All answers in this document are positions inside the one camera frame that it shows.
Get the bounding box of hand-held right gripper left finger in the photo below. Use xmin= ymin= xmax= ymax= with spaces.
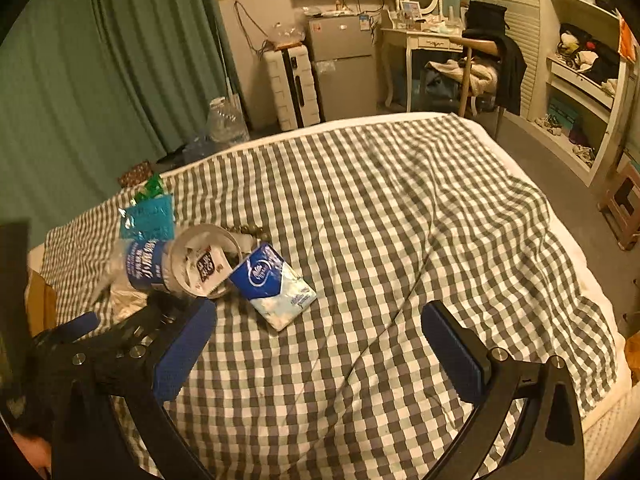
xmin=50 ymin=299 xmax=217 ymax=480

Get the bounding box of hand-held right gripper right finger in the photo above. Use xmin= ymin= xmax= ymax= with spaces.
xmin=421 ymin=301 xmax=586 ymax=480

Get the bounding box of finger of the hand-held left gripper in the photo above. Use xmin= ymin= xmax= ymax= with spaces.
xmin=107 ymin=292 xmax=195 ymax=356
xmin=32 ymin=311 xmax=99 ymax=347

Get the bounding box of cardboard box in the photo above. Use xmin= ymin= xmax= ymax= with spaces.
xmin=27 ymin=270 xmax=58 ymax=337

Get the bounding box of clear bottle with blue label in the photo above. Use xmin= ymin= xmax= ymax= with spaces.
xmin=95 ymin=237 xmax=173 ymax=321

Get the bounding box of tape roll with sachet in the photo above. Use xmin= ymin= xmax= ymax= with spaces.
xmin=167 ymin=224 xmax=251 ymax=301

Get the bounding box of blue white tissue pack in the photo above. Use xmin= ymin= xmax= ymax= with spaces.
xmin=227 ymin=241 xmax=318 ymax=333

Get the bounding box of person's left hand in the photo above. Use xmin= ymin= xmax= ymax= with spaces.
xmin=10 ymin=340 xmax=151 ymax=441

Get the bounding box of dark sachet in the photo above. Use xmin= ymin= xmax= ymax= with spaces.
xmin=196 ymin=246 xmax=227 ymax=289

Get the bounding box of teal packet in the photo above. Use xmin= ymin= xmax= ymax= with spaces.
xmin=119 ymin=195 xmax=176 ymax=243

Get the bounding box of green packet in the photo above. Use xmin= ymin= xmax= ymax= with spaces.
xmin=134 ymin=174 xmax=166 ymax=199

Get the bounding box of brown patterned box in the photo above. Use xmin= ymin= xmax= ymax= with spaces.
xmin=117 ymin=160 xmax=154 ymax=189

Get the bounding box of grey white checkered blanket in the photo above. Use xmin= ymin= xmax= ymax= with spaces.
xmin=40 ymin=112 xmax=628 ymax=480

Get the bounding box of blue wrapped bottle pack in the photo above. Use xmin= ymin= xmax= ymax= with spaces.
xmin=182 ymin=135 xmax=221 ymax=166

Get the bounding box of large clear water jug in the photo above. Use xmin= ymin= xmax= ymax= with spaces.
xmin=206 ymin=96 xmax=251 ymax=149

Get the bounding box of wooden stool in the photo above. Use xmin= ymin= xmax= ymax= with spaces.
xmin=597 ymin=162 xmax=640 ymax=251

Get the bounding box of white suitcase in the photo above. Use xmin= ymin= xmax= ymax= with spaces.
xmin=263 ymin=44 xmax=322 ymax=132

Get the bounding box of white shelf unit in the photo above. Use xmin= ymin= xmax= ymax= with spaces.
xmin=530 ymin=0 xmax=639 ymax=187

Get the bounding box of pile of light clothes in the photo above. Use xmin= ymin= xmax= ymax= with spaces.
xmin=425 ymin=57 xmax=501 ymax=97

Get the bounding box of black jacket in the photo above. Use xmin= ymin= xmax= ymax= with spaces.
xmin=495 ymin=35 xmax=529 ymax=116

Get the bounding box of grey fridge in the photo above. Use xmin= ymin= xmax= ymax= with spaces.
xmin=306 ymin=14 xmax=379 ymax=123

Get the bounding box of wooden chair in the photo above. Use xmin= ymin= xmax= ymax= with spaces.
xmin=425 ymin=35 xmax=506 ymax=122

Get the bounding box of white dressing table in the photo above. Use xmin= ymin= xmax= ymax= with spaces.
xmin=380 ymin=25 xmax=469 ymax=112

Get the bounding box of clear plastic bag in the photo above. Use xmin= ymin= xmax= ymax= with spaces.
xmin=267 ymin=22 xmax=306 ymax=51

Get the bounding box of black bag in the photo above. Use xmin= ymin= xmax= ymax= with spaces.
xmin=462 ymin=1 xmax=509 ymax=39

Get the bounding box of white louvered door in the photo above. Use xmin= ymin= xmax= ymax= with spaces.
xmin=479 ymin=0 xmax=544 ymax=121

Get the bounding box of orange cloth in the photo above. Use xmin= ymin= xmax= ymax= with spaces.
xmin=617 ymin=15 xmax=639 ymax=62

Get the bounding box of brown bead bracelet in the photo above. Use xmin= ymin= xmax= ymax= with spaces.
xmin=229 ymin=224 xmax=272 ymax=239

